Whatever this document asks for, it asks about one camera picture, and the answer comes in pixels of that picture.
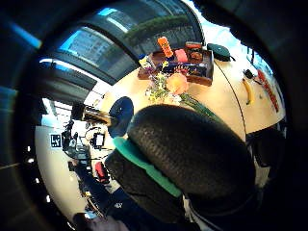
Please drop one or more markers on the red chair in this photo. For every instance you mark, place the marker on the red chair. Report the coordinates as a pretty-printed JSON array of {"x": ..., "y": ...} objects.
[{"x": 101, "y": 171}]

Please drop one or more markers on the small black device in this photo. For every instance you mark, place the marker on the small black device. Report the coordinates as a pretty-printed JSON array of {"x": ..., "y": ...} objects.
[{"x": 248, "y": 73}]

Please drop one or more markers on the dark blue snack packet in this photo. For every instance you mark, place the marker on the dark blue snack packet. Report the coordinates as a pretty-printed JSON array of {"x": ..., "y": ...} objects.
[{"x": 192, "y": 69}]

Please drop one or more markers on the black chair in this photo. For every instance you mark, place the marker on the black chair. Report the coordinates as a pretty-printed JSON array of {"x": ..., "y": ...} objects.
[{"x": 268, "y": 147}]

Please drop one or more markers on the the person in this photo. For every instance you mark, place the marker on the the person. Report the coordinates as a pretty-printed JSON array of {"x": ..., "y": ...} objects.
[{"x": 102, "y": 199}]

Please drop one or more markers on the brown wooden tray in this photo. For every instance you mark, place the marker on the brown wooden tray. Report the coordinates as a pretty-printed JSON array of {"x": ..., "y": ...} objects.
[{"x": 205, "y": 75}]

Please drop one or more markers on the dark blue round disc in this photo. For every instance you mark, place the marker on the dark blue round disc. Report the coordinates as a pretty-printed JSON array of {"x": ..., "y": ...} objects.
[{"x": 121, "y": 115}]

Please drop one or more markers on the white printed marker sign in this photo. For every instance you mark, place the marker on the white printed marker sign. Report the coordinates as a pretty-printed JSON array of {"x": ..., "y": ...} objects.
[{"x": 55, "y": 141}]

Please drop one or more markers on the long red strip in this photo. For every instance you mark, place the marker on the long red strip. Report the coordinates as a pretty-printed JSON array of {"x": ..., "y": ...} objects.
[{"x": 268, "y": 89}]

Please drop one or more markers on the metal pole with black end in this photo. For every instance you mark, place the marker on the metal pole with black end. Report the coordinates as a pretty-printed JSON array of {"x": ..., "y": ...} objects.
[{"x": 93, "y": 113}]

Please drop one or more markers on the yellow snack packet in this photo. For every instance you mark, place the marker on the yellow snack packet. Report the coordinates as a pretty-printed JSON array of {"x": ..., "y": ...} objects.
[{"x": 146, "y": 62}]

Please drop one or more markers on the orange bottle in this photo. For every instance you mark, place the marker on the orange bottle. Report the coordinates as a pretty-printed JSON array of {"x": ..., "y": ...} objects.
[{"x": 165, "y": 46}]

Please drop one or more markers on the small black monitor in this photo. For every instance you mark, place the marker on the small black monitor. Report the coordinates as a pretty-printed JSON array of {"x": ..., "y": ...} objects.
[{"x": 99, "y": 140}]

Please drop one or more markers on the green hedge planter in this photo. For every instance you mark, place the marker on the green hedge planter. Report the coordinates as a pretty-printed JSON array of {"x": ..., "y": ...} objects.
[{"x": 154, "y": 27}]

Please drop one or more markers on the black camera tripod rig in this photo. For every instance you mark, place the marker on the black camera tripod rig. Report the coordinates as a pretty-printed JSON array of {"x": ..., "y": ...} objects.
[{"x": 72, "y": 142}]

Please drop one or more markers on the peach artificial flower bouquet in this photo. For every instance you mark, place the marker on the peach artificial flower bouquet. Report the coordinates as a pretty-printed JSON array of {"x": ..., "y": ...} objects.
[{"x": 177, "y": 84}]

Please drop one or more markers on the pink snack packet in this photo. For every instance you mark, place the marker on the pink snack packet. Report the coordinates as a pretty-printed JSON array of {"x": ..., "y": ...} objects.
[{"x": 181, "y": 55}]

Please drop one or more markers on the yellow banana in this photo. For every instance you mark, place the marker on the yellow banana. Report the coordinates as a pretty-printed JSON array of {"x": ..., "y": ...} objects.
[{"x": 249, "y": 91}]

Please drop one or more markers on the red brown snack packet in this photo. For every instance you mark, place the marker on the red brown snack packet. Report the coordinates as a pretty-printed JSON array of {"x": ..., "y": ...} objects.
[{"x": 193, "y": 45}]

